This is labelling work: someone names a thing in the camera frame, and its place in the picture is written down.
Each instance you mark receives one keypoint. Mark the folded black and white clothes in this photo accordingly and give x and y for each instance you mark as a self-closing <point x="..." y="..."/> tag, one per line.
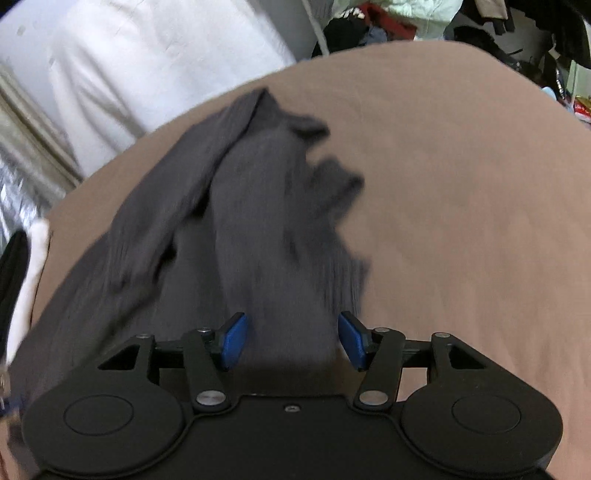
<point x="37" y="258"/>

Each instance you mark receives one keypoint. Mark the red garment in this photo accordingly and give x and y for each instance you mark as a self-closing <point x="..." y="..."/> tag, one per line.
<point x="397" y="25"/>

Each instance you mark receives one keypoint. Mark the black folded garment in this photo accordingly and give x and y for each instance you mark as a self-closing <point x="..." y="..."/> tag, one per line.
<point x="11" y="277"/>

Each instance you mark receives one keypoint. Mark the light green jacket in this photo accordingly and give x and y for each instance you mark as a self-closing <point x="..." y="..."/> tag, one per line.
<point x="415" y="14"/>

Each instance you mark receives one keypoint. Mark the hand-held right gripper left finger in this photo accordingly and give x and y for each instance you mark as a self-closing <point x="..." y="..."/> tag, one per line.
<point x="233" y="341"/>

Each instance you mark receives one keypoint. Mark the black hanging clothes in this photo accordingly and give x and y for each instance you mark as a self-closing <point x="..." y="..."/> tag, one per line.
<point x="531" y="27"/>

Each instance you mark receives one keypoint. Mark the silver foil curtain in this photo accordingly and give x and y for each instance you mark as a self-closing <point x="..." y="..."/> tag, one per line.
<point x="18" y="194"/>

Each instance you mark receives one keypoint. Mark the white hanging shirt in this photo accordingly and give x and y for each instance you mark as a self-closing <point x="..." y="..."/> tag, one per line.
<point x="161" y="69"/>

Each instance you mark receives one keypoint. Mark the beige curtain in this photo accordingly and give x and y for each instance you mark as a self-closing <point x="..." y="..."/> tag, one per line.
<point x="27" y="134"/>

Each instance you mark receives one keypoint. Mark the light blue plastic object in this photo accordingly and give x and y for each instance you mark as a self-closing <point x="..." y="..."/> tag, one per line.
<point x="550" y="93"/>

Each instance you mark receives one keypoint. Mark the white pole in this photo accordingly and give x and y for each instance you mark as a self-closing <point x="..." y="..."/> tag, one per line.
<point x="319" y="34"/>

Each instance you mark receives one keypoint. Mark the pile of dark clothes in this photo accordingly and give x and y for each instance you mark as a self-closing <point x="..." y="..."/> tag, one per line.
<point x="346" y="32"/>

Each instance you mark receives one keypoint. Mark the dark grey knit sweater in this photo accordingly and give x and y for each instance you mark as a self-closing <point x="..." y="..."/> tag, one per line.
<point x="258" y="207"/>

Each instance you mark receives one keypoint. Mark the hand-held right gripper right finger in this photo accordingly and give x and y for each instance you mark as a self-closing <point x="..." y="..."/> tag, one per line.
<point x="351" y="341"/>

